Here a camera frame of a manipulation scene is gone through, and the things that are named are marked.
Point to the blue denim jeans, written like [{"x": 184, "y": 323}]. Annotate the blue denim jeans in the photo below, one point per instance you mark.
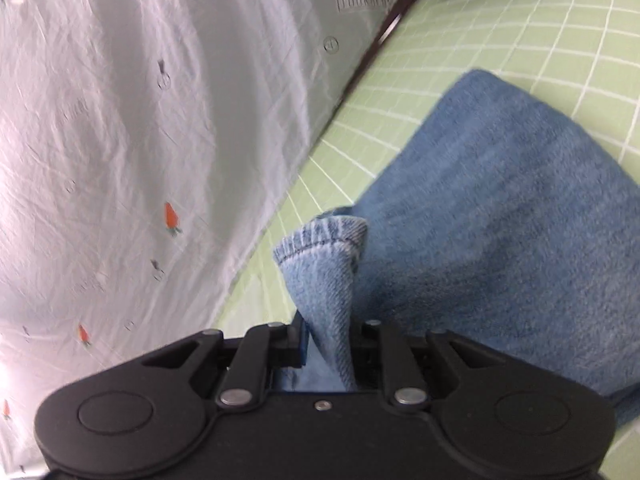
[{"x": 500, "y": 210}]

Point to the carrot printed grey sheet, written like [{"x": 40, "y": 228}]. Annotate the carrot printed grey sheet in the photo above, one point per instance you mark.
[{"x": 125, "y": 135}]

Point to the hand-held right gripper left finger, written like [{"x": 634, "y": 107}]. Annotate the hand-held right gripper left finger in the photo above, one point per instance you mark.
[{"x": 301, "y": 350}]

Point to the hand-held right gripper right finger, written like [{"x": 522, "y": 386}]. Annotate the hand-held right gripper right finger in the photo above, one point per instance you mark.
[{"x": 370, "y": 345}]

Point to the green checked mat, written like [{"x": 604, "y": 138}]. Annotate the green checked mat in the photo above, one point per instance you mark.
[{"x": 500, "y": 35}]

